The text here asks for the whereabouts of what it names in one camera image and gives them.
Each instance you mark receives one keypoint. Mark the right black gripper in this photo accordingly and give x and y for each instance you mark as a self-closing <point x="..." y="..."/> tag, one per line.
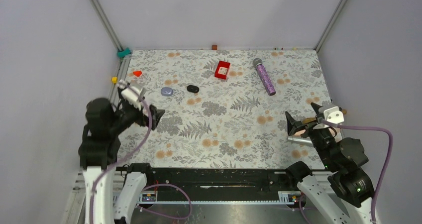
<point x="293" y="125"/>

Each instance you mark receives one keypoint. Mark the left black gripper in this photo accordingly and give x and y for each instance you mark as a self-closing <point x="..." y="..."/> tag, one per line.
<point x="155" y="115"/>

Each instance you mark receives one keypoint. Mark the lavender earbud charging case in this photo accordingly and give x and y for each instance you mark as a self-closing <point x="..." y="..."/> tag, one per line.
<point x="167" y="91"/>

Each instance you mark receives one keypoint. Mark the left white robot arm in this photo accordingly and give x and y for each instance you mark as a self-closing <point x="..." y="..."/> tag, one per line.
<point x="99" y="149"/>

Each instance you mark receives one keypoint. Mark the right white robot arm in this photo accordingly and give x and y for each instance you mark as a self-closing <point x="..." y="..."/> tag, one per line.
<point x="344" y="159"/>

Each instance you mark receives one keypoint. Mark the pink cylinder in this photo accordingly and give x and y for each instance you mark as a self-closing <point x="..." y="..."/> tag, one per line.
<point x="313" y="130"/>

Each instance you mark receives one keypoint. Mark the silver metal cylinder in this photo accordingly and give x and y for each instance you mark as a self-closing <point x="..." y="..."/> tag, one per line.
<point x="299" y="140"/>

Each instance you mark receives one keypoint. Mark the orange triangular block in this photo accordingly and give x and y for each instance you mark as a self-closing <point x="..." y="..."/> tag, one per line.
<point x="137" y="73"/>

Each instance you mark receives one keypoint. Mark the yellow small cube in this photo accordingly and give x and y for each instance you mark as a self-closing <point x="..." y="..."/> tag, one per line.
<point x="114" y="80"/>

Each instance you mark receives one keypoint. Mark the teal block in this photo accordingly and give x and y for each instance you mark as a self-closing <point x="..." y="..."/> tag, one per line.
<point x="123" y="53"/>

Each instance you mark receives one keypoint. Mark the purple glitter microphone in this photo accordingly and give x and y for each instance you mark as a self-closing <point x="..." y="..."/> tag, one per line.
<point x="264" y="77"/>

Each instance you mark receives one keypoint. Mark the floral patterned mat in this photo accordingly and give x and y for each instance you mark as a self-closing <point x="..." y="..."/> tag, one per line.
<point x="230" y="123"/>

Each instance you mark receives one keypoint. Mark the red open box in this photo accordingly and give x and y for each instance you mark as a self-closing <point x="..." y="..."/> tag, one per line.
<point x="222" y="70"/>

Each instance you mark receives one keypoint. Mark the wooden handle stick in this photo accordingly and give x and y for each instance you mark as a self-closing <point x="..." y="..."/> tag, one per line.
<point x="333" y="116"/>

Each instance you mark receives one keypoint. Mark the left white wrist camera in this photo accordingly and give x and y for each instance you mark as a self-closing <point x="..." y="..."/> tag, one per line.
<point x="132" y="92"/>

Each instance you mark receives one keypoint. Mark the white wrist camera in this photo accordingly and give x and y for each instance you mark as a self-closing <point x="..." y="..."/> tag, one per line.
<point x="321" y="112"/>
<point x="132" y="92"/>

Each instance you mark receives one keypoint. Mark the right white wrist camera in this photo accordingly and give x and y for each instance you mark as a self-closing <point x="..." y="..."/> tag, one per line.
<point x="321" y="112"/>

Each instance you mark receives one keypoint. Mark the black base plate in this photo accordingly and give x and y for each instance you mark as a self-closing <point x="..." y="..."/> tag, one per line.
<point x="213" y="185"/>

